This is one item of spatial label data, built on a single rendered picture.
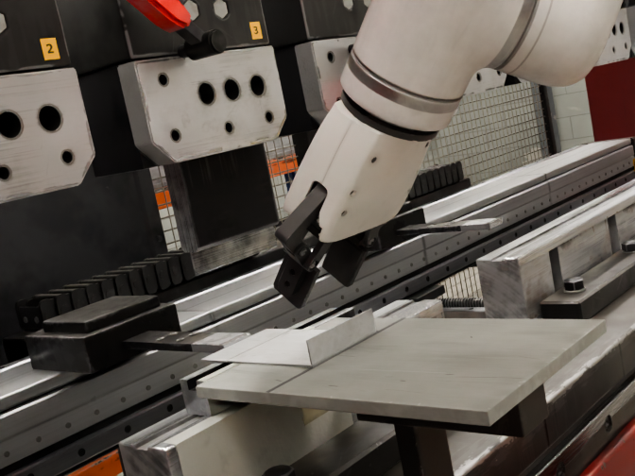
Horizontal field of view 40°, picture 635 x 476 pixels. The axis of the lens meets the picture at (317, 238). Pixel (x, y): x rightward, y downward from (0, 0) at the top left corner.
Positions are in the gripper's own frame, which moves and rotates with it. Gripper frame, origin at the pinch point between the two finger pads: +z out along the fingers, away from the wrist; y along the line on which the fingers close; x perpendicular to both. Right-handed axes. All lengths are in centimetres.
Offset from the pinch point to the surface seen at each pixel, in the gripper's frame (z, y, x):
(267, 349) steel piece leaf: 9.0, 1.5, -0.7
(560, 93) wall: 223, -749, -238
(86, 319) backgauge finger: 20.8, 3.8, -19.8
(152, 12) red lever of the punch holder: -15.6, 10.3, -14.8
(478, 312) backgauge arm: 30, -57, -3
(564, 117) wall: 240, -749, -223
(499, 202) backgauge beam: 28, -86, -18
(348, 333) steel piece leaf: 3.4, -0.5, 4.5
